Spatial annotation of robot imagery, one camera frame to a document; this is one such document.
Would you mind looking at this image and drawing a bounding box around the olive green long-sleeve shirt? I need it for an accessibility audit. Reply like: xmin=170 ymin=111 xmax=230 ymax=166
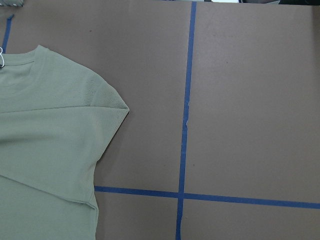
xmin=0 ymin=45 xmax=129 ymax=240

